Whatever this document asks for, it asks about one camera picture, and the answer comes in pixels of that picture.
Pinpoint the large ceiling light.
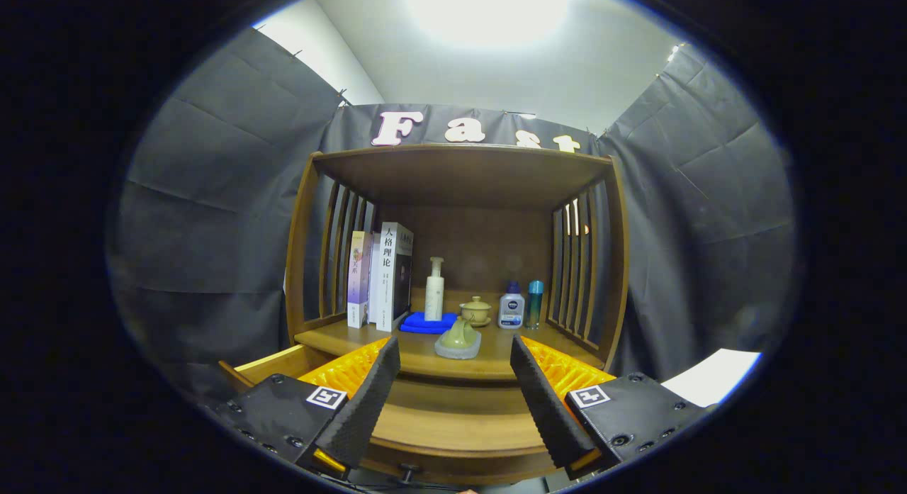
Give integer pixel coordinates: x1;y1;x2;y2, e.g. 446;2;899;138
407;0;571;45

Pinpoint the purple book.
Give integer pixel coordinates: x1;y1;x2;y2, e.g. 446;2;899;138
347;230;373;330

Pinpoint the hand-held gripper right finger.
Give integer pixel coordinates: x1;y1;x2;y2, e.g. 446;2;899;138
510;335;716;481

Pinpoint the thick white book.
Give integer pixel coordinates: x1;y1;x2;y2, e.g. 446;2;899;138
376;222;415;332

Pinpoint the white pump bottle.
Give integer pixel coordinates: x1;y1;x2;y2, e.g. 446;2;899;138
425;257;446;322

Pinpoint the white blue-capped lotion bottle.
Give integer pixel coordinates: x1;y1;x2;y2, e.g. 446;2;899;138
498;281;526;330

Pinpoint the green holder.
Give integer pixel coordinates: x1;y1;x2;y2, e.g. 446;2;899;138
434;317;483;360

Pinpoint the wooden countertop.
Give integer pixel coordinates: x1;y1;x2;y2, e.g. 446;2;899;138
294;317;607;381

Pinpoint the brown wooden drawer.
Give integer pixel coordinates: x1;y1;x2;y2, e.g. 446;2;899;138
218;344;568;484

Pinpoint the teal bottle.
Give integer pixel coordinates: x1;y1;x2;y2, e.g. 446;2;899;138
526;280;545;330

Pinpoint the brown wooden cabinet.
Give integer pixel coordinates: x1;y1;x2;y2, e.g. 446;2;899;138
283;143;630;381

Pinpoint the thin white book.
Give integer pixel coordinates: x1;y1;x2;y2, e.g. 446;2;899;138
367;239;382;325

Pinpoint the yellow lidded teacup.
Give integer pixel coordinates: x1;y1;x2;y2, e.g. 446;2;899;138
459;296;492;328

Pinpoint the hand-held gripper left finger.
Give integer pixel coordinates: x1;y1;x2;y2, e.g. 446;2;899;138
213;336;402;477

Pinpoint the blue folded cloth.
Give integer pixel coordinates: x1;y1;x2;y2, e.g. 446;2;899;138
400;311;458;335

